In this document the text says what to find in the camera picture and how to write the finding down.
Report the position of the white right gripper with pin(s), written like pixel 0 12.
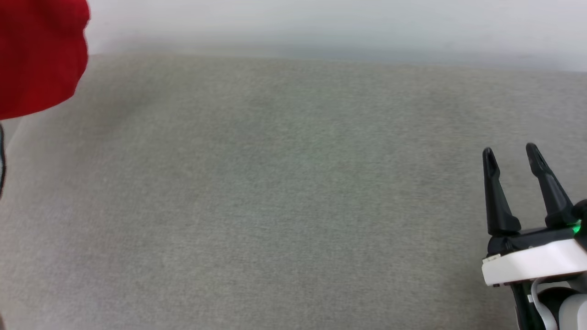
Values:
pixel 532 261

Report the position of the red basketball jersey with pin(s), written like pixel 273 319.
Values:
pixel 36 55

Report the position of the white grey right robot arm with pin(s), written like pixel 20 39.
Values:
pixel 573 311

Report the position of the grey fabric sofa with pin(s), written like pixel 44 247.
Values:
pixel 275 192

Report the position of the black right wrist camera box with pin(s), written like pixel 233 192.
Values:
pixel 581 213

